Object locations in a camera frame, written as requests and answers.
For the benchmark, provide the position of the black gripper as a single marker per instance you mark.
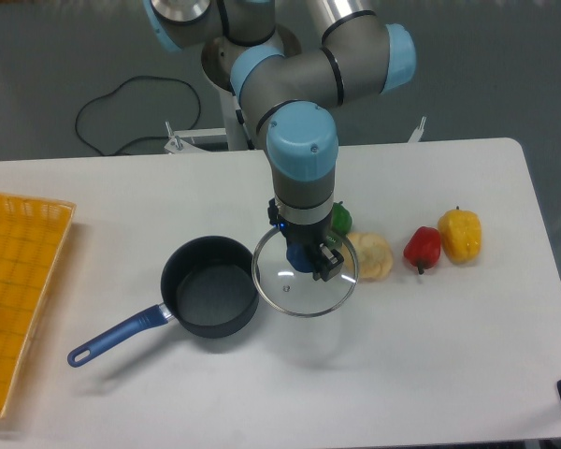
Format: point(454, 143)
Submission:
point(305, 232)

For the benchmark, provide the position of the glass lid with blue knob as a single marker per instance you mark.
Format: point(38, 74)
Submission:
point(289, 287)

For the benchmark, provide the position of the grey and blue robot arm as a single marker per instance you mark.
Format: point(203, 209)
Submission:
point(301, 137)

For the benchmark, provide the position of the green bell pepper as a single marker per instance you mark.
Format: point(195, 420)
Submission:
point(341, 219)

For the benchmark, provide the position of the beige bread roll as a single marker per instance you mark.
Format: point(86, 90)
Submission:
point(374, 255)

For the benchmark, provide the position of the red bell pepper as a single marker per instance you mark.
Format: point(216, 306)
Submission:
point(423, 251)

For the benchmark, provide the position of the yellow bell pepper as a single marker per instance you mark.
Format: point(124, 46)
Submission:
point(461, 235)

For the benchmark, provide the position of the yellow woven basket tray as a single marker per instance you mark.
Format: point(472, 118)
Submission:
point(33, 231)

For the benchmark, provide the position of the black saucepan with blue handle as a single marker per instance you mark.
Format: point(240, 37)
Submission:
point(206, 286)

